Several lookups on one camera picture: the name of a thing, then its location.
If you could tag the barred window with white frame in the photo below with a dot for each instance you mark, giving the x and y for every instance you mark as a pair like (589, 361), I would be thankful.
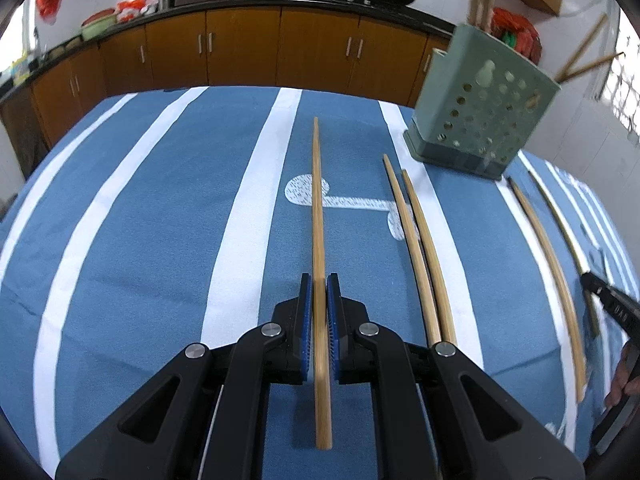
(627, 90)

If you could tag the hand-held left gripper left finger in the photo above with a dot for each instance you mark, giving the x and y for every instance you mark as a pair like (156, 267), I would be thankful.
(306, 320)

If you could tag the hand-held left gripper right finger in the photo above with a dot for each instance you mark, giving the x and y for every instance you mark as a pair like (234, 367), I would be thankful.
(333, 320)

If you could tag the wooden lower cabinets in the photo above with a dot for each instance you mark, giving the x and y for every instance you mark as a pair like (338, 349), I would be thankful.
(240, 50)

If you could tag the green basin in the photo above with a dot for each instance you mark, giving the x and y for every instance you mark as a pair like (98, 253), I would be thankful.
(99, 27)

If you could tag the person's right hand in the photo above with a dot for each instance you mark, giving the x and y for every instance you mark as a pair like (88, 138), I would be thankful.
(625, 375)

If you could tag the black kitchen countertop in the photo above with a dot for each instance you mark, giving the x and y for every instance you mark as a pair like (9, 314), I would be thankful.
(260, 0)

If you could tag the red plastic bag on bottles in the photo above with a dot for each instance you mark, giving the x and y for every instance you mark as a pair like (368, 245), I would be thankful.
(520, 35)

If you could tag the red white plastic bag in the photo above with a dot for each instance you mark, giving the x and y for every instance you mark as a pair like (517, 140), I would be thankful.
(132, 9)

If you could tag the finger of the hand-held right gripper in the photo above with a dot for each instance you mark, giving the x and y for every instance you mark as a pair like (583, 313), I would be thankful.
(592, 282)

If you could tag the green perforated utensil holder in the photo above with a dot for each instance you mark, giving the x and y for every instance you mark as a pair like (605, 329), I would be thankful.
(480, 110)

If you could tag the yellow detergent bottle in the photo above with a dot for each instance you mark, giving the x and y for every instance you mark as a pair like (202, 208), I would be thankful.
(21, 71)

